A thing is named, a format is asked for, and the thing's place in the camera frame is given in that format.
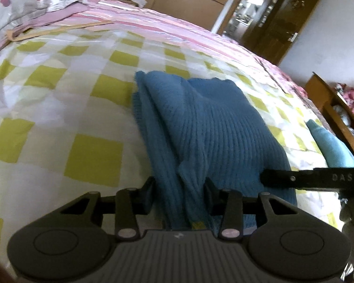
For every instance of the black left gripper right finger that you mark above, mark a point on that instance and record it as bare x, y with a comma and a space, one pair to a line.
280, 239

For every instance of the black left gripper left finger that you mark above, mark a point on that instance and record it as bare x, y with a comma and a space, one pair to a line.
76, 239

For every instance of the pink striped quilt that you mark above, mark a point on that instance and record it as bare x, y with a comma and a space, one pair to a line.
148, 23

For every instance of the blue knitted sweater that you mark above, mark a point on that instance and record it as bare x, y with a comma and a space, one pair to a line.
197, 129

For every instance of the wooden side shelf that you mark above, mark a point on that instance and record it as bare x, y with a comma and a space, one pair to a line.
325, 99

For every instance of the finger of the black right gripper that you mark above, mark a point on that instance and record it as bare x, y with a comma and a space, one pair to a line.
324, 179

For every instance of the teal folded cloth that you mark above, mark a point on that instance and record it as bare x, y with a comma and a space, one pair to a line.
334, 150

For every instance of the brown wooden door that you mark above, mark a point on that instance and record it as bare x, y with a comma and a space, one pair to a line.
276, 27

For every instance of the yellow white checkered bedsheet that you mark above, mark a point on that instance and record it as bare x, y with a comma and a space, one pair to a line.
66, 125

